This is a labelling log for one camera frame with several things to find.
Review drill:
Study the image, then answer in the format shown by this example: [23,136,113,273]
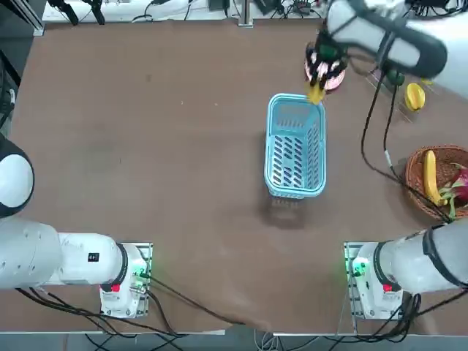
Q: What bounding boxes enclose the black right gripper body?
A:
[313,31,349,67]

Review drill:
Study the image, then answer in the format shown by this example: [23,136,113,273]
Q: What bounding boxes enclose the blue plastic basket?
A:
[263,93,327,200]

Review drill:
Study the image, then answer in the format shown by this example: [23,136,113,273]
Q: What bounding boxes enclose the clear acrylic stepped display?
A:
[364,54,468,124]

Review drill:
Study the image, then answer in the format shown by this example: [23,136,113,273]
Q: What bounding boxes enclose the brown wicker basket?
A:
[404,145,468,222]

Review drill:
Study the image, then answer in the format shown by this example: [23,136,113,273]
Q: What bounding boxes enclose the pink plate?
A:
[303,54,347,91]

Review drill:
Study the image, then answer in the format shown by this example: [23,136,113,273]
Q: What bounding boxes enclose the dark green avocado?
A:
[386,68,406,88]

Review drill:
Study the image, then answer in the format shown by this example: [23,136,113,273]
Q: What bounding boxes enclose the yellow banana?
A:
[423,149,448,207]

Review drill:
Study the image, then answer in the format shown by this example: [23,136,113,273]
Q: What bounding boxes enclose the pink dragon fruit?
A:
[437,162,468,220]

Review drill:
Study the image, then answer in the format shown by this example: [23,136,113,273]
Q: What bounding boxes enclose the aluminium frame rail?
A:
[14,0,45,37]

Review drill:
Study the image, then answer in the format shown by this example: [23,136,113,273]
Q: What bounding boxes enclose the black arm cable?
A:
[360,61,456,224]

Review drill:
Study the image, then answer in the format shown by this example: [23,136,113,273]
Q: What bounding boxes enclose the aluminium frame post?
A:
[237,0,254,29]

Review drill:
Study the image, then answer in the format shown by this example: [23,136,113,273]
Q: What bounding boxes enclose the black cable with white sleeve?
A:
[382,72,454,224]

